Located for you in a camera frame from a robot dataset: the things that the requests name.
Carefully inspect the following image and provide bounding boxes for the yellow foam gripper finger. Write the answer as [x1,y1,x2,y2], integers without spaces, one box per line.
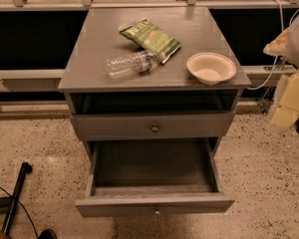
[263,28,289,57]
[268,72,299,128]

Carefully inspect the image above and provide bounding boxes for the clear plastic water bottle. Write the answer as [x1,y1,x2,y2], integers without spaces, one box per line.
[107,50,165,80]

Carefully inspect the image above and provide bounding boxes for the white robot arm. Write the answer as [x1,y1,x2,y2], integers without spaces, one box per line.
[263,15,299,127]

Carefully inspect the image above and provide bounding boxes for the closed grey top drawer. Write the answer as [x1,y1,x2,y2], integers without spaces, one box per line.
[71,112,234,141]

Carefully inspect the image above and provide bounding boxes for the open grey middle drawer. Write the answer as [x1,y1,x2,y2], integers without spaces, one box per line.
[76,138,234,217]

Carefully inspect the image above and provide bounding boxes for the white paper bowl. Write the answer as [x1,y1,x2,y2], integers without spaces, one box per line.
[186,53,237,86]

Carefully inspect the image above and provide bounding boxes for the green chip bag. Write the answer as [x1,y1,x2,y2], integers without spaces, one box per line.
[119,19,181,64]

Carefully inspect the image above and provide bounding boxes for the black shoe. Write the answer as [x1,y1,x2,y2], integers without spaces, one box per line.
[38,229,57,239]

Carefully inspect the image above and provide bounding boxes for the black metal stand leg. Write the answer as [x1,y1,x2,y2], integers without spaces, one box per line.
[0,162,32,235]

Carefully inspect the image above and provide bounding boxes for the white cable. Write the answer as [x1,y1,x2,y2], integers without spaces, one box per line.
[245,0,299,92]

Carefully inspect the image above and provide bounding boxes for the metal railing frame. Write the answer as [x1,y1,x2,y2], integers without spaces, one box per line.
[0,0,299,100]

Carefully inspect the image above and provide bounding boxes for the thin black floor cable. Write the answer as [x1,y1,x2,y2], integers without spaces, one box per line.
[0,179,40,239]

